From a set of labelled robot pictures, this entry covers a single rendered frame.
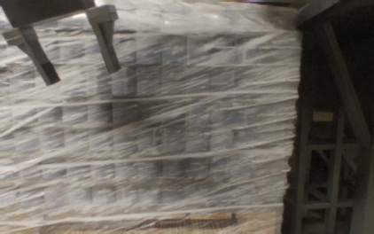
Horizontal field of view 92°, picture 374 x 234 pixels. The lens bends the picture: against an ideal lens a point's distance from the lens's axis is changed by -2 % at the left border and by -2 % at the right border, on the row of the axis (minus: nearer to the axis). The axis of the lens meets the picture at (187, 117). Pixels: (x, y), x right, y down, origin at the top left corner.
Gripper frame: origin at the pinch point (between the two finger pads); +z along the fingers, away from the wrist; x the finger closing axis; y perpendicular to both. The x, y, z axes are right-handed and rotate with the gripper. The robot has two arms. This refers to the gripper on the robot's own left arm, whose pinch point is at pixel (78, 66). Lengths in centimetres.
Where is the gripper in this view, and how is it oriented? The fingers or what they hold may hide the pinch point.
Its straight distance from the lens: 40.6
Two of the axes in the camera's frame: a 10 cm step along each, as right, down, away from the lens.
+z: 1.9, 8.6, 4.8
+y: 0.7, -5.0, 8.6
